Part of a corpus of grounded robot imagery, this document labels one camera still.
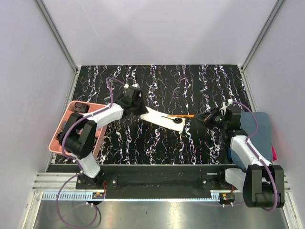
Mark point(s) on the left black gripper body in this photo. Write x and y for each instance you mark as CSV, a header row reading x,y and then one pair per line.
x,y
138,106

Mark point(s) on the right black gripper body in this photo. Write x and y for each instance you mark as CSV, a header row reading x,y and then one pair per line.
x,y
215,118

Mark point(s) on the orange handled utensil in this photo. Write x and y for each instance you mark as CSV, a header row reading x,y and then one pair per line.
x,y
182,116

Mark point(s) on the black handled utensil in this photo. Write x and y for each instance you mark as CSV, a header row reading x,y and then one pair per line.
x,y
176,120

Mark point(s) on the white cloth napkin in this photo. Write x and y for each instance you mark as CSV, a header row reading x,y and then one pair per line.
x,y
156,118

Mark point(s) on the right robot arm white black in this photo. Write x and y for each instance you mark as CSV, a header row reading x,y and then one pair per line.
x,y
262,184

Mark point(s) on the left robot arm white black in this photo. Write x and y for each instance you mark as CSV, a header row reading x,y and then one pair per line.
x,y
77,137

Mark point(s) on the blue folded cloth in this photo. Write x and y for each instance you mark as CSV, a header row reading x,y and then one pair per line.
x,y
262,140

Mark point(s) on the dark patterned cloth in tray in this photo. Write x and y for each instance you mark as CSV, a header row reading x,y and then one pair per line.
x,y
80,107

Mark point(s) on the magenta cloth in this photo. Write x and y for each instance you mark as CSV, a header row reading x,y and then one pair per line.
x,y
274,154

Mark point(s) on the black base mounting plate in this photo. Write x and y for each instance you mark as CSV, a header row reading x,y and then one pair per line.
x,y
158,182

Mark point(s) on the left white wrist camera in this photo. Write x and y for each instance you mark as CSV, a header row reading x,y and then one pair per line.
x,y
136,85

